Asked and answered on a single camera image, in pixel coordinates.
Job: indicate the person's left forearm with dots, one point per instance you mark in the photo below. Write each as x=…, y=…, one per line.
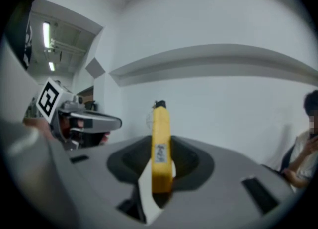
x=37, y=126

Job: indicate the person's black shirt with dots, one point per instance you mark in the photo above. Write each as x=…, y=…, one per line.
x=22, y=24

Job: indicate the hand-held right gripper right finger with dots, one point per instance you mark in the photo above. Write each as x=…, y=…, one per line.
x=223, y=180

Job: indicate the long ceiling light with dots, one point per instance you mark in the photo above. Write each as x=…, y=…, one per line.
x=51, y=66
x=46, y=34

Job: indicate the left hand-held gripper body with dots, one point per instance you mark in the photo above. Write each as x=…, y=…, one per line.
x=49, y=99

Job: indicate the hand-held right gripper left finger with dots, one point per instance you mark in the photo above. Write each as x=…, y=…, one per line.
x=94, y=178

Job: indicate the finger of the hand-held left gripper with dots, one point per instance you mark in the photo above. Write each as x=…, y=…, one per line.
x=106, y=122
x=95, y=138

